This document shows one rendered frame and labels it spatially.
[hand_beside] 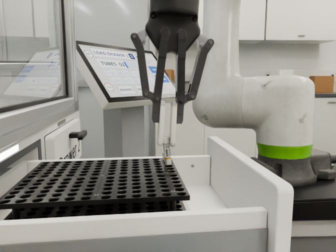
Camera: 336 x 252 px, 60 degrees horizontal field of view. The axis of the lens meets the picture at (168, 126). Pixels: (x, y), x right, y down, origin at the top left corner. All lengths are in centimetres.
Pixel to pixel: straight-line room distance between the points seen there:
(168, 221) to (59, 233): 11
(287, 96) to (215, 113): 17
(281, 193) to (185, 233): 11
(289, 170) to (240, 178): 31
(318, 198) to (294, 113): 18
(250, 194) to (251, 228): 6
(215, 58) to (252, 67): 349
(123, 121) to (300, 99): 82
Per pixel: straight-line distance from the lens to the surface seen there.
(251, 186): 39
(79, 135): 72
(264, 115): 70
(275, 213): 34
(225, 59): 76
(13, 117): 47
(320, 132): 388
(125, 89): 120
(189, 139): 341
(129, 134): 135
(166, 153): 47
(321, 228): 70
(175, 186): 40
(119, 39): 209
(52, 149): 62
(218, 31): 79
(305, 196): 67
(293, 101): 70
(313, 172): 76
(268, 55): 432
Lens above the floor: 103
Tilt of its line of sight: 9 degrees down
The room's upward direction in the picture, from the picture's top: straight up
